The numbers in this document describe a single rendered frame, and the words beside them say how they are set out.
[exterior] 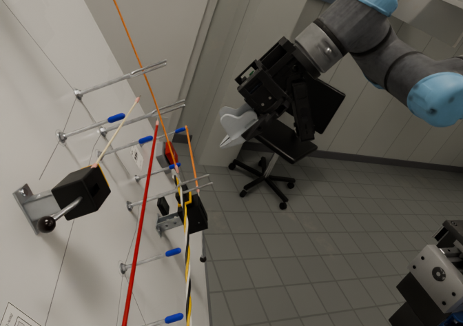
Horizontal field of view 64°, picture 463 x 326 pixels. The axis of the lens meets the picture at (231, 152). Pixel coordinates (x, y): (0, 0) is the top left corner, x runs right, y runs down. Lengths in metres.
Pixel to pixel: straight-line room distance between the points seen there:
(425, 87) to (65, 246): 0.50
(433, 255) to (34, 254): 0.91
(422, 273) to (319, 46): 0.69
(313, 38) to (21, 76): 0.41
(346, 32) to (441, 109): 0.18
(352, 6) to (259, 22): 1.85
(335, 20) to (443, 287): 0.71
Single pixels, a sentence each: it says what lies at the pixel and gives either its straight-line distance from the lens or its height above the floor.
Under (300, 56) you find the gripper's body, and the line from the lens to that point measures 0.61.
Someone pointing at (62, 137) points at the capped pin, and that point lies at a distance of 0.50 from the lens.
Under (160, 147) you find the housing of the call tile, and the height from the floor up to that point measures 1.12.
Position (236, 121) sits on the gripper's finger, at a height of 1.33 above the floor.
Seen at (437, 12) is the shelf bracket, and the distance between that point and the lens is 3.11.
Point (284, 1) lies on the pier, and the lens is 2.47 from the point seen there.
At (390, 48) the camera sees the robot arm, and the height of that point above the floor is 1.52.
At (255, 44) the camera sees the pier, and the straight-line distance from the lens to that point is 2.49.
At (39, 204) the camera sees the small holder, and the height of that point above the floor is 1.33.
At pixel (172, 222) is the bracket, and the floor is 1.11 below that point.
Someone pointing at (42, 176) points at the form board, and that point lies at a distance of 0.45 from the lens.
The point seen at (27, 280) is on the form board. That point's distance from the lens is 0.39.
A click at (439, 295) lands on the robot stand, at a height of 1.05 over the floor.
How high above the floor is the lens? 1.60
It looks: 30 degrees down
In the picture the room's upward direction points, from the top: 23 degrees clockwise
